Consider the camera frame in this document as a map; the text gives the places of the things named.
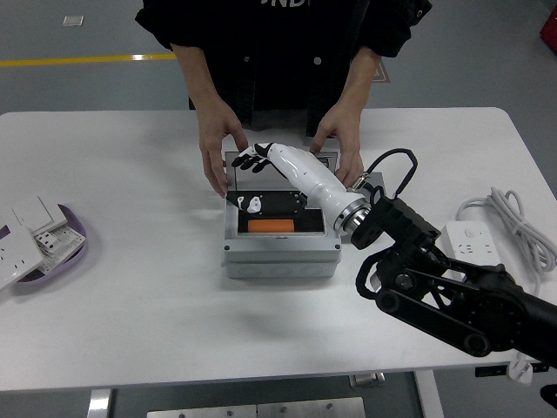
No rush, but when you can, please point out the person's left hand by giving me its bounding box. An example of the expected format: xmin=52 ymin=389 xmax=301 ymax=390
xmin=309 ymin=105 xmax=366 ymax=187

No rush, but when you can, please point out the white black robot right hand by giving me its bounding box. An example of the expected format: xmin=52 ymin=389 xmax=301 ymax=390
xmin=225 ymin=141 xmax=366 ymax=219

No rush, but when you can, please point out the person's right hand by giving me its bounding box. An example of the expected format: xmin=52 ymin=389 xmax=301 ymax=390
xmin=198 ymin=105 xmax=250 ymax=199

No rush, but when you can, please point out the orange cylinder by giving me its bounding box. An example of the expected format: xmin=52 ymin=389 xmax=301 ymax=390
xmin=247 ymin=219 xmax=295 ymax=234

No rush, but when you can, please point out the grey plastic enclosure box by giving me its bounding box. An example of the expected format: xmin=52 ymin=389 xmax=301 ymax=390
xmin=220 ymin=191 xmax=341 ymax=280

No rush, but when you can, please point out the grey cube with round hole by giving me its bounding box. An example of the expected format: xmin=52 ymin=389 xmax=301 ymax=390
xmin=337 ymin=172 xmax=387 ymax=239

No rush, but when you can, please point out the brown floor sign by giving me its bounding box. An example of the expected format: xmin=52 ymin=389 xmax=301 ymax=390
xmin=371 ymin=59 xmax=391 ymax=84

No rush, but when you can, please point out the person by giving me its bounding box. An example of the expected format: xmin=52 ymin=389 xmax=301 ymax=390
xmin=134 ymin=0 xmax=434 ymax=137

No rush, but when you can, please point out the yellow floor tape line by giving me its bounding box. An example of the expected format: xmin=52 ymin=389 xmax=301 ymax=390
xmin=0 ymin=51 xmax=178 ymax=70

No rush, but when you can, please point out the white perforated panel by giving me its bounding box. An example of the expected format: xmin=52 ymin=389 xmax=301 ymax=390
xmin=41 ymin=225 xmax=86 ymax=273

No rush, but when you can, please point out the purple plastic tray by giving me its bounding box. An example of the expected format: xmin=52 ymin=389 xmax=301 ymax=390
xmin=16 ymin=203 xmax=88 ymax=289

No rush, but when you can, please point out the red object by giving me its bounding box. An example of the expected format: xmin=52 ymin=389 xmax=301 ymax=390
xmin=539 ymin=8 xmax=557 ymax=47

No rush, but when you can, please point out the large white socket panel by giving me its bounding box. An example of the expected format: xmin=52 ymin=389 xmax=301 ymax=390
xmin=0 ymin=221 xmax=44 ymax=292

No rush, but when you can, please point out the white table leg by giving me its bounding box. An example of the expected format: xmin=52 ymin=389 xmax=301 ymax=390
xmin=86 ymin=388 xmax=115 ymax=418
xmin=413 ymin=369 xmax=446 ymax=418

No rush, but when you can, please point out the white power plug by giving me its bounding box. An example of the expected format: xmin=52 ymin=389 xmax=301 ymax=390
xmin=507 ymin=354 xmax=534 ymax=387

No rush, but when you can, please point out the white wall switch panel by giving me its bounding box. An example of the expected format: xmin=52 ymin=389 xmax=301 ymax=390
xmin=11 ymin=195 xmax=70 ymax=232

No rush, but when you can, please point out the metal table bracket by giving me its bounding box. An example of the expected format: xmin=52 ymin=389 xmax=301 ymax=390
xmin=350 ymin=372 xmax=386 ymax=388

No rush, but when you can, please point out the white power cable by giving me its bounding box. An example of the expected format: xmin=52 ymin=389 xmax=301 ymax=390
xmin=455 ymin=186 xmax=557 ymax=306

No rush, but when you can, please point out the metal base plate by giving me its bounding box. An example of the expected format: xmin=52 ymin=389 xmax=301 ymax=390
xmin=146 ymin=396 xmax=366 ymax=418

